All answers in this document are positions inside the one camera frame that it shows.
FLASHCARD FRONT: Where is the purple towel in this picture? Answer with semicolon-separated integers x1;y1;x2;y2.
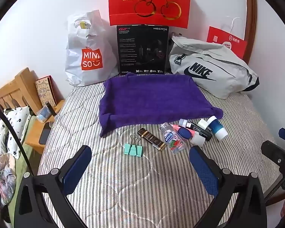
99;73;224;138

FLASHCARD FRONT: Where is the black headset box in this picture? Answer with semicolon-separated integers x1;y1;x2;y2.
116;24;169;76

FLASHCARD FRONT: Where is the black and gold tin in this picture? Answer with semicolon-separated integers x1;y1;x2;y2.
137;128;167;151

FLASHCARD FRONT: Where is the wooden door frame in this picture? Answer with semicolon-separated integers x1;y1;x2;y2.
244;0;258;64

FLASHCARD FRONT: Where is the multicoloured blanket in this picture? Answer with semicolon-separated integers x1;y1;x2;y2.
0;153;17;207

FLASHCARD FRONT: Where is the black phone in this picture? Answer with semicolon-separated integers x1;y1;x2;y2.
39;122;53;145

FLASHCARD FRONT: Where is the wooden headboard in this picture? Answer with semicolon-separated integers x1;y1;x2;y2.
0;68;42;114

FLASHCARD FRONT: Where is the clear small plastic bottle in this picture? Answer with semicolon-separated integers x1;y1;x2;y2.
159;122;187;154

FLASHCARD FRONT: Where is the black stick device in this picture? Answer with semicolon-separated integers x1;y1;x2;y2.
186;122;213;142

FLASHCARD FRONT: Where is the red paper bag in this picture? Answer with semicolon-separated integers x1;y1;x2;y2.
206;17;248;64

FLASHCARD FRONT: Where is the pink pen-shaped device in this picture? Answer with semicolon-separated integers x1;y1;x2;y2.
172;123;201;139

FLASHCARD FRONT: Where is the small clear blue box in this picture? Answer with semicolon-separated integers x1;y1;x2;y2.
37;107;52;123

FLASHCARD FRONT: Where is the wooden nightstand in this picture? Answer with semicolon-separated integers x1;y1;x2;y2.
25;100;66;155

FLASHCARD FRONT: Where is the patterned book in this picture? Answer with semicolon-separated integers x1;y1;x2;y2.
35;75;57;108

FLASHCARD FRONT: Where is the mint green binder clip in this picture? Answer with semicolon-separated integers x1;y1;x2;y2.
124;134;143;158

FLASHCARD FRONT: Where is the grey sling bag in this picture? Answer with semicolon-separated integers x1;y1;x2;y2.
168;35;260;99

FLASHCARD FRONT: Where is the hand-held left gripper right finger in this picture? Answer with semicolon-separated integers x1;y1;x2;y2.
189;145;268;228

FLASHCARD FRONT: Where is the white plastic shopping bag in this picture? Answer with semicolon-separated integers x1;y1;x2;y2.
65;10;119;87

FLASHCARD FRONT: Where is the small white cylinder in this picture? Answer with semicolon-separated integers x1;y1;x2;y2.
190;134;206;146

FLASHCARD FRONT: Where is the red cherry print gift bag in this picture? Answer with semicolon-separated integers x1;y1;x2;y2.
108;0;191;29

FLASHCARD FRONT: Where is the blue and white cup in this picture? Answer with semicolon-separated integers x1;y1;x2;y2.
208;115;228;141

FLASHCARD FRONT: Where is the white charger adapter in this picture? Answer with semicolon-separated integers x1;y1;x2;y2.
197;118;211;131

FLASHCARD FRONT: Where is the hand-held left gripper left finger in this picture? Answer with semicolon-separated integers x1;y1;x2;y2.
13;145;93;228

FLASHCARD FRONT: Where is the blue oval case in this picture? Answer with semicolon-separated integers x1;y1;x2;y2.
178;127;192;140

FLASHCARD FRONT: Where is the black cable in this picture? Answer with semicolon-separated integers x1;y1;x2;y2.
0;102;34;176

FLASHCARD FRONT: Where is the striped bedspread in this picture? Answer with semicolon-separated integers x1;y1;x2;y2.
37;76;285;228

